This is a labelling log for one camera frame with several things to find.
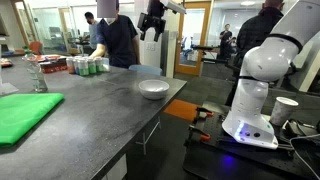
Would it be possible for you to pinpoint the white wall outlet plate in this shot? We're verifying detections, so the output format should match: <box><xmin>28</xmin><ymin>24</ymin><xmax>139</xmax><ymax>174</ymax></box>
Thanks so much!
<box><xmin>145</xmin><ymin>41</ymin><xmax>157</xmax><ymax>52</ymax></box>

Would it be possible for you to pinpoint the clear plastic water bottle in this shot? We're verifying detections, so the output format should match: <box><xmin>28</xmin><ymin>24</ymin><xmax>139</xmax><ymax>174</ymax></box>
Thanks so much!
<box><xmin>21</xmin><ymin>45</ymin><xmax>49</xmax><ymax>94</ymax></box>

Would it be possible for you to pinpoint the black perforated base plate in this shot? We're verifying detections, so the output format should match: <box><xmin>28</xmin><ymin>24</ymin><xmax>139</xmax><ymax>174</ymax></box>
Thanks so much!
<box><xmin>182</xmin><ymin>109</ymin><xmax>320</xmax><ymax>180</ymax></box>

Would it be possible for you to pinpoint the person in dark plaid jacket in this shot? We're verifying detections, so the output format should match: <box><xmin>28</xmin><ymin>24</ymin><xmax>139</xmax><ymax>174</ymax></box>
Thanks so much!
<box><xmin>224</xmin><ymin>0</ymin><xmax>286</xmax><ymax>108</ymax></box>

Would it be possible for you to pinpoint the white cable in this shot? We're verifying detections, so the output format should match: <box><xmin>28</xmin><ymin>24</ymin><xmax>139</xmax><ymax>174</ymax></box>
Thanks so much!
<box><xmin>289</xmin><ymin>133</ymin><xmax>320</xmax><ymax>180</ymax></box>

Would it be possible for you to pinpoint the white paper cup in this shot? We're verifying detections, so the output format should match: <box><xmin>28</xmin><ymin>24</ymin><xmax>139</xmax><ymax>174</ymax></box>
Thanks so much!
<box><xmin>269</xmin><ymin>96</ymin><xmax>300</xmax><ymax>127</ymax></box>

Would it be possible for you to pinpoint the masked person in grey top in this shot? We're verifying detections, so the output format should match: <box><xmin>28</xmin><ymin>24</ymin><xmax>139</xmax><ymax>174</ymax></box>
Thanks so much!
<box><xmin>83</xmin><ymin>11</ymin><xmax>100</xmax><ymax>52</ymax></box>

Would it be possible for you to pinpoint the white ceramic bowl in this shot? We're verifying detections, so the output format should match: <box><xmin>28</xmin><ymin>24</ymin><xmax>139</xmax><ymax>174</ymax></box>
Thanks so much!
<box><xmin>138</xmin><ymin>79</ymin><xmax>170</xmax><ymax>101</ymax></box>

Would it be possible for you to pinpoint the orange office chair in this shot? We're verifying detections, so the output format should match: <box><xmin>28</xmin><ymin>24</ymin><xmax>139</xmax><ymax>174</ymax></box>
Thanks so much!
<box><xmin>28</xmin><ymin>40</ymin><xmax>44</xmax><ymax>56</ymax></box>

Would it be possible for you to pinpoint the green label drink can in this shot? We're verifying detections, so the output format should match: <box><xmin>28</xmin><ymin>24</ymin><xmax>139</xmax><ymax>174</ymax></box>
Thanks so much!
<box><xmin>77</xmin><ymin>57</ymin><xmax>90</xmax><ymax>77</ymax></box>
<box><xmin>87</xmin><ymin>57</ymin><xmax>98</xmax><ymax>75</ymax></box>
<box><xmin>94</xmin><ymin>56</ymin><xmax>105</xmax><ymax>73</ymax></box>

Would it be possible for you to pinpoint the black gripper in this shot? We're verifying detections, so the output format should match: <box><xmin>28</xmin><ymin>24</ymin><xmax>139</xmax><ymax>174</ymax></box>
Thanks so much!
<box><xmin>137</xmin><ymin>0</ymin><xmax>167</xmax><ymax>43</ymax></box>

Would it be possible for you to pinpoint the black orange bar clamp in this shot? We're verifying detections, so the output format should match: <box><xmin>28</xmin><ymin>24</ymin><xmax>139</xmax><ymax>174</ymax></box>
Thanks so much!
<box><xmin>186</xmin><ymin>124</ymin><xmax>212</xmax><ymax>144</ymax></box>
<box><xmin>194</xmin><ymin>106</ymin><xmax>215</xmax><ymax>119</ymax></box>

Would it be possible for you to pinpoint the red snack box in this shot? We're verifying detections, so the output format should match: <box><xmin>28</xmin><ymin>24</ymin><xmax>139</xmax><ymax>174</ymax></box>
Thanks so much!
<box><xmin>38</xmin><ymin>57</ymin><xmax>69</xmax><ymax>75</ymax></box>

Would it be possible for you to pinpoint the distant person in black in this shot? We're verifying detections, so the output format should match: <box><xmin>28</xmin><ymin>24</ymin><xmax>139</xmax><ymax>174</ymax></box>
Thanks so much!
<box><xmin>218</xmin><ymin>23</ymin><xmax>235</xmax><ymax>61</ymax></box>

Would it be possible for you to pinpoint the blue label drink can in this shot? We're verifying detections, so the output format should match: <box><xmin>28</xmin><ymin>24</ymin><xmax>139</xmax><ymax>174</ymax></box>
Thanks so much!
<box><xmin>73</xmin><ymin>57</ymin><xmax>81</xmax><ymax>76</ymax></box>

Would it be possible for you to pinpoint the orange label drink can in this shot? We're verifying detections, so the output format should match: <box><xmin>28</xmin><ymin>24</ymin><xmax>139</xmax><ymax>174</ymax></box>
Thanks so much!
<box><xmin>65</xmin><ymin>56</ymin><xmax>76</xmax><ymax>75</ymax></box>

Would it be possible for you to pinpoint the person in navy shirt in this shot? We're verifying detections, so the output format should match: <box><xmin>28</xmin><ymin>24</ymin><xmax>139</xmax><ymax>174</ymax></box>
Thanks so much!
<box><xmin>89</xmin><ymin>0</ymin><xmax>141</xmax><ymax>70</ymax></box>

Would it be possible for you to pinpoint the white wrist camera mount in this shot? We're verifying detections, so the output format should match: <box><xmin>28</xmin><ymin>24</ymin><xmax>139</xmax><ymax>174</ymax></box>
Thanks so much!
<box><xmin>159</xmin><ymin>0</ymin><xmax>187</xmax><ymax>15</ymax></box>

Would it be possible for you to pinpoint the green folded cloth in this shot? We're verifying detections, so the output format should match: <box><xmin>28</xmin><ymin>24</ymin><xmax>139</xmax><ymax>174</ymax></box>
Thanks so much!
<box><xmin>0</xmin><ymin>92</ymin><xmax>65</xmax><ymax>149</ymax></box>

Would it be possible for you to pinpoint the orange floor mat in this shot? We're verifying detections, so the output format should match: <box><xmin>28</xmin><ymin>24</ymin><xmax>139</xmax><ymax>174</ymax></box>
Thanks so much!
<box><xmin>162</xmin><ymin>98</ymin><xmax>202</xmax><ymax>122</ymax></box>

